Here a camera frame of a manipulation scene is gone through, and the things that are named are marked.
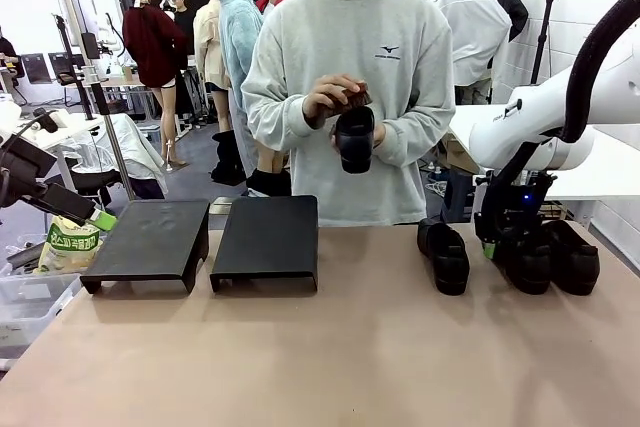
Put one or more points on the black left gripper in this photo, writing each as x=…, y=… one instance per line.
x=22, y=167

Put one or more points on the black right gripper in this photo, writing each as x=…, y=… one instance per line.
x=510, y=217

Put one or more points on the brown wooden shoe brush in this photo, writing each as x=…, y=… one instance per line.
x=357, y=97

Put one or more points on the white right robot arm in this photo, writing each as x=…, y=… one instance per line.
x=505, y=137

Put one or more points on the person's left forearm grey sleeve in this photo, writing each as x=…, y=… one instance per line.
x=420, y=137

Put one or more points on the person's right forearm grey sleeve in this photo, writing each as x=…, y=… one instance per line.
x=272, y=117

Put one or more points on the black metal shoe stand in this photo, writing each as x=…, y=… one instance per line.
x=270, y=237
x=150, y=237

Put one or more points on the black tripod stand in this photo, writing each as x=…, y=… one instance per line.
x=544, y=37

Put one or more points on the person's left hand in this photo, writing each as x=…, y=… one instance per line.
x=379, y=136

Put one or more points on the person's right hand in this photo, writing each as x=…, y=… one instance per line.
x=325, y=94

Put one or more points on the black office chair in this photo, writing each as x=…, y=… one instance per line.
x=92, y=182

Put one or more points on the yellow green snack bag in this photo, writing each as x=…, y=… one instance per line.
x=65, y=247

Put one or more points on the white cloth over chair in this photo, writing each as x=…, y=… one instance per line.
x=137, y=152

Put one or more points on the silver metal pole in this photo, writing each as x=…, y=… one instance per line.
x=107, y=112

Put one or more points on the brown cardboard box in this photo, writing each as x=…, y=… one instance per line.
x=457, y=152

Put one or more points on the clear plastic storage bin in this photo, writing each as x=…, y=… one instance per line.
x=30, y=307

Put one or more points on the black folding chair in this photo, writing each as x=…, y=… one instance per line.
x=37, y=67

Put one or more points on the pair of black boots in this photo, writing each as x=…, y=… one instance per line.
x=227, y=162

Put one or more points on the mannequin in dark red sweater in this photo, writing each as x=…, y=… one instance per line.
x=152, y=47

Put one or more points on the mannequin in beige shirt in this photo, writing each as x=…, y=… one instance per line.
x=207, y=47

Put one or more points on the background person in black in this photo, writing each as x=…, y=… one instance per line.
x=182, y=22

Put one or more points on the mannequin in white shirt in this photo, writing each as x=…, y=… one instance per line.
x=475, y=32

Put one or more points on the mannequin in light blue fleece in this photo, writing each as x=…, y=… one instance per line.
x=240, y=42

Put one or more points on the person in grey sweatshirt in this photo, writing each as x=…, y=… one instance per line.
x=350, y=32

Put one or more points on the black camera pole stand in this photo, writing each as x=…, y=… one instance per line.
x=75, y=77

